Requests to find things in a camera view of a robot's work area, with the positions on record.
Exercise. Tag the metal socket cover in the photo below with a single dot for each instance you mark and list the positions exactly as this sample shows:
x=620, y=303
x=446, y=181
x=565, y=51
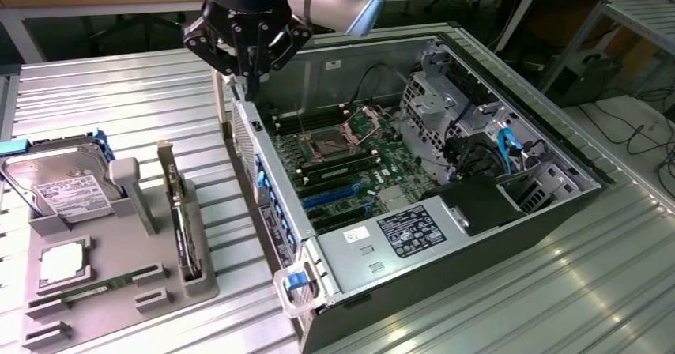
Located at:
x=364, y=123

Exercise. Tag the grey parts rack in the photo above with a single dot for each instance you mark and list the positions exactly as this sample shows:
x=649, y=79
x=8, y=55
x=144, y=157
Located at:
x=121, y=259

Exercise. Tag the green motherboard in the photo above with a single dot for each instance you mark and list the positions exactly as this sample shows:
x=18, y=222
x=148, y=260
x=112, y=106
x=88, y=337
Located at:
x=392, y=164

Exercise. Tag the green RAM stick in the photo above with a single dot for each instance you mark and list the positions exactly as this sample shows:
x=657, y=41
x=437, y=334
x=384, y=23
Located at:
x=92, y=288

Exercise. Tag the CPU socket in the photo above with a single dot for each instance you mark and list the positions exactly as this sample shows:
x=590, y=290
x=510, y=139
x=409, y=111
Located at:
x=325, y=144

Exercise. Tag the metal slat side table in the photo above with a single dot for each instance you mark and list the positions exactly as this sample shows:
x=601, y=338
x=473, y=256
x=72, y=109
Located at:
x=643, y=16

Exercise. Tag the graphics card with metal bracket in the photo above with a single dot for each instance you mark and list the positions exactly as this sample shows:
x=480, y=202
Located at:
x=181, y=212

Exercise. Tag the open black PC case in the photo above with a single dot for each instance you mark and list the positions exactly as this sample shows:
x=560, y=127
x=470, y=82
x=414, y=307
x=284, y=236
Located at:
x=526, y=259

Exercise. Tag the installed black RAM stick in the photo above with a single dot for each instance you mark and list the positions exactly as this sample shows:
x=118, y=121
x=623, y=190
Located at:
x=337, y=168

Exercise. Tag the grey power supply unit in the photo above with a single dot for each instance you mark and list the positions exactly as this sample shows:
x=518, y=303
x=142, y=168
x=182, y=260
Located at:
x=364, y=255

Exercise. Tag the blue disk bracket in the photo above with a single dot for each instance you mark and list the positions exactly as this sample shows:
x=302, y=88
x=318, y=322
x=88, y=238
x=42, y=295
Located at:
x=13, y=148

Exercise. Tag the blue card retention strip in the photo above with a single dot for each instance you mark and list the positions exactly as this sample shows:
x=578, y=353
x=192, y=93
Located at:
x=270, y=200

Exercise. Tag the silver hard disk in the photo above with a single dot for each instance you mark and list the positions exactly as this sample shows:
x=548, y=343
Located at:
x=57, y=180

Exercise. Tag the silver chipset heatsink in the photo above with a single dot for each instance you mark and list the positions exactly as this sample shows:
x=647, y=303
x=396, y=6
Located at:
x=394, y=200

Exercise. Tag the black computer tower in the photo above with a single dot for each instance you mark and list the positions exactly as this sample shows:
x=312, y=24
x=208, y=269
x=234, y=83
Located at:
x=585, y=79

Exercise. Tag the empty black RAM slots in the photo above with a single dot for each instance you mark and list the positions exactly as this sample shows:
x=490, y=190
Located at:
x=308, y=120

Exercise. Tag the silver CPU chip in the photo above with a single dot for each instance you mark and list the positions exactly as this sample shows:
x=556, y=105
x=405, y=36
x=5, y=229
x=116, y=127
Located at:
x=64, y=262

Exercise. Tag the blue expansion slot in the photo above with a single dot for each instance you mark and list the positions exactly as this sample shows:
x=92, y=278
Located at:
x=329, y=196

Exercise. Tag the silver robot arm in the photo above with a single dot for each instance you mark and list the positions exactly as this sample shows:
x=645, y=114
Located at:
x=337, y=2

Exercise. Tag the black expansion slot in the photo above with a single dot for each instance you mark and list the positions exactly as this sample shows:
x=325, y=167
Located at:
x=340, y=216

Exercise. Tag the metal disk bay cage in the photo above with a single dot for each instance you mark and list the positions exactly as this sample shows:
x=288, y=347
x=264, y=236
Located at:
x=429, y=105

